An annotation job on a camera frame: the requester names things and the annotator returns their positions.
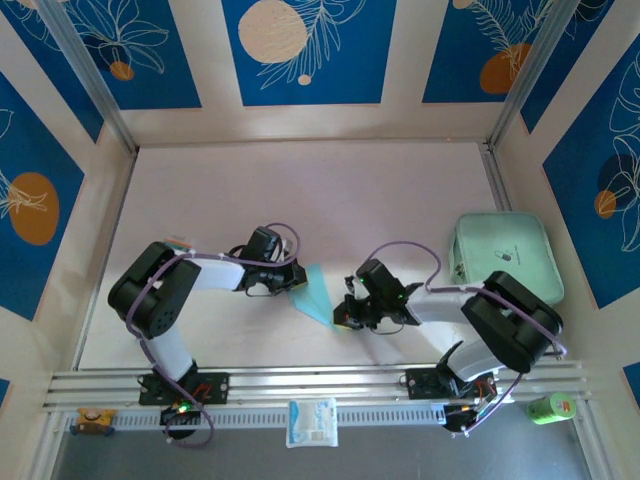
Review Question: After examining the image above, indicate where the light blue paper sheet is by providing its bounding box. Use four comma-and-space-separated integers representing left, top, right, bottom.
288, 263, 335, 331

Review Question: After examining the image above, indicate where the aluminium mounting rail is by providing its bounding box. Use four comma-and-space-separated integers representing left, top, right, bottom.
42, 359, 594, 412

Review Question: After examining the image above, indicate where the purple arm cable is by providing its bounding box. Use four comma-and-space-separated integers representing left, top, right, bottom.
357, 241, 569, 436
124, 222, 302, 449

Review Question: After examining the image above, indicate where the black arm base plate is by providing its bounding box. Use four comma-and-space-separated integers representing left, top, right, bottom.
403, 367, 499, 401
138, 370, 231, 406

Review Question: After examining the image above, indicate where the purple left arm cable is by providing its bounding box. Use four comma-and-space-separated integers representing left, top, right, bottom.
124, 222, 302, 449

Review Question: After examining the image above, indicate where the white tissue pack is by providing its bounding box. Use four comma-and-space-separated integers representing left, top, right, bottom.
285, 398, 339, 449

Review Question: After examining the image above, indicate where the aluminium side rail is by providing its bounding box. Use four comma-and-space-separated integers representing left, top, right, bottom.
73, 149, 140, 372
480, 141, 561, 360

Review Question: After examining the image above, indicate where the aluminium frame post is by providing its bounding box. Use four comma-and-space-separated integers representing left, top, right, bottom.
487, 0, 584, 151
37, 0, 140, 154

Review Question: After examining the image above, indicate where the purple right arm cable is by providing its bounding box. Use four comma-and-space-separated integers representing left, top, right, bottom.
357, 241, 569, 436

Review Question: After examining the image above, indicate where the black controller board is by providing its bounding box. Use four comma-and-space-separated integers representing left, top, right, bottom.
158, 402, 203, 443
443, 401, 500, 436

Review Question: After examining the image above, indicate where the white slotted cable duct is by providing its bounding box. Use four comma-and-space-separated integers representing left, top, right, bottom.
64, 402, 449, 433

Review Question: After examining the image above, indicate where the mint green zipper pouch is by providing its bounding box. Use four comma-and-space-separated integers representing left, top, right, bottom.
449, 212, 565, 309

